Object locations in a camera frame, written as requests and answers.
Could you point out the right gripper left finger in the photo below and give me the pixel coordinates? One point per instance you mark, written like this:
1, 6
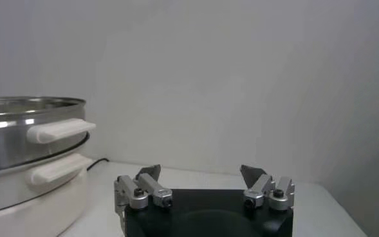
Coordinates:
137, 193

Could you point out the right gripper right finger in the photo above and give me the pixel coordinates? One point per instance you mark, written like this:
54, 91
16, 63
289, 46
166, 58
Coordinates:
273, 193

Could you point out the stainless steel steamer basket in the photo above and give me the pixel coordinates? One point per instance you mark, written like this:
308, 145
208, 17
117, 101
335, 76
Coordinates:
15, 145

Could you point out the white electric cooking pot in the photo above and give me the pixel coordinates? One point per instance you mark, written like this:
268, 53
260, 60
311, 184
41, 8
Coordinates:
31, 209

